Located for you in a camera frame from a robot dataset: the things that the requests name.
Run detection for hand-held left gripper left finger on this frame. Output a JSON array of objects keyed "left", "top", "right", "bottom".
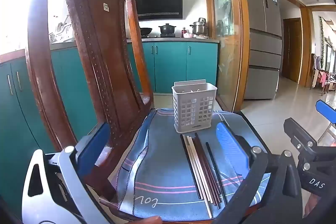
[{"left": 22, "top": 123, "right": 111, "bottom": 224}]

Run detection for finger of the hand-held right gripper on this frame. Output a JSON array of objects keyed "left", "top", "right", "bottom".
[
  {"left": 283, "top": 118, "right": 320, "bottom": 151},
  {"left": 316, "top": 100, "right": 336, "bottom": 124}
]

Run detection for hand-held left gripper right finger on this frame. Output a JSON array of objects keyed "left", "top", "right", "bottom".
[{"left": 210, "top": 122, "right": 307, "bottom": 224}]

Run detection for dark brown chopstick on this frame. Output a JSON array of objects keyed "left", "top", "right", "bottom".
[{"left": 205, "top": 142, "right": 228, "bottom": 206}]

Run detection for white chopstick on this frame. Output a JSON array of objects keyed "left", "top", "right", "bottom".
[
  {"left": 187, "top": 136, "right": 210, "bottom": 201},
  {"left": 184, "top": 135, "right": 212, "bottom": 217}
]

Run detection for red-brown chopstick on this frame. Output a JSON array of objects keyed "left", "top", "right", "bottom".
[
  {"left": 194, "top": 133, "right": 221, "bottom": 208},
  {"left": 191, "top": 137, "right": 217, "bottom": 205}
]

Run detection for black chopstick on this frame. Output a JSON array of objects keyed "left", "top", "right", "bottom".
[{"left": 180, "top": 134, "right": 202, "bottom": 200}]

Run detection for white plastic utensil basket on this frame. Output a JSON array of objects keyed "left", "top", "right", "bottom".
[{"left": 171, "top": 79, "right": 218, "bottom": 134}]

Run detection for metal folding chair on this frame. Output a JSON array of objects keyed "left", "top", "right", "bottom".
[{"left": 318, "top": 114, "right": 336, "bottom": 147}]

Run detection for clothes rack with clothes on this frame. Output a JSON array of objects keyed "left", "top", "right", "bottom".
[{"left": 311, "top": 53, "right": 336, "bottom": 96}]

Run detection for brown wooden door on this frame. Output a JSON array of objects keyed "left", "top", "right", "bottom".
[{"left": 282, "top": 17, "right": 302, "bottom": 84}]

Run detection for green leaf garland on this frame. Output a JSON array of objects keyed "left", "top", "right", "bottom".
[{"left": 319, "top": 17, "right": 326, "bottom": 57}]

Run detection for grey refrigerator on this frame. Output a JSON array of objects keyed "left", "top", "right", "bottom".
[{"left": 243, "top": 0, "right": 284, "bottom": 101}]

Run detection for carved wooden chair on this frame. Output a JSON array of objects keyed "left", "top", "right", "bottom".
[{"left": 25, "top": 0, "right": 218, "bottom": 224}]

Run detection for teal lower kitchen cabinets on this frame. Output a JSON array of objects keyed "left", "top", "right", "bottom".
[{"left": 0, "top": 42, "right": 219, "bottom": 214}]

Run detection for wood-framed glass sliding door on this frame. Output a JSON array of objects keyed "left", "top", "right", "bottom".
[{"left": 206, "top": 0, "right": 250, "bottom": 113}]

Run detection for stainless steel pot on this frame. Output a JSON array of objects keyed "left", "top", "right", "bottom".
[{"left": 189, "top": 18, "right": 209, "bottom": 36}]

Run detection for black cooking pot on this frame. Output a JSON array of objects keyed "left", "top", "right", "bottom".
[{"left": 159, "top": 24, "right": 177, "bottom": 36}]

